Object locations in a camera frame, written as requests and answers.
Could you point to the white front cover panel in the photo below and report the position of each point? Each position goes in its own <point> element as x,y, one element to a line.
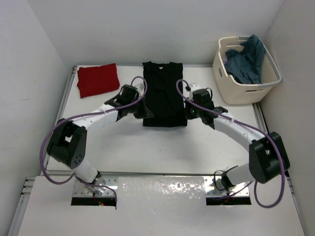
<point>153,206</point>

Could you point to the black t shirt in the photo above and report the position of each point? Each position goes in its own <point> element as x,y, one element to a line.
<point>162,97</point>

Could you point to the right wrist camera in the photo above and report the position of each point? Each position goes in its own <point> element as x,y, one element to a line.
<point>192,88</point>

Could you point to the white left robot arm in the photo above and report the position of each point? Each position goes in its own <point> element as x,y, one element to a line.
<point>67,144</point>

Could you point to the cream plastic laundry basket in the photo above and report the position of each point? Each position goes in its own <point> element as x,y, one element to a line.
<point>233,92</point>

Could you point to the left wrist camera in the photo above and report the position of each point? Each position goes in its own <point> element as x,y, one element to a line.
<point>140,86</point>

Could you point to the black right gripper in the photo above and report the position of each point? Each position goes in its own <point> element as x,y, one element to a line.
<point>190,112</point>

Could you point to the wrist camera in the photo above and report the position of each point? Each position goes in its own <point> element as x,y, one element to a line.
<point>192,88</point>
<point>140,86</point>

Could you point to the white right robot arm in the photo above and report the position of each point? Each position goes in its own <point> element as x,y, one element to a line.
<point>267,154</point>

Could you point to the red t shirt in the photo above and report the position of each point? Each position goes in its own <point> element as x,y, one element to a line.
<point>97,80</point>

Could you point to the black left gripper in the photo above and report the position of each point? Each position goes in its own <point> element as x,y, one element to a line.
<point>142,111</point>

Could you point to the teal t shirt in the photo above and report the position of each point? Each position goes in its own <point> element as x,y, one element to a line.
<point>246,66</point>

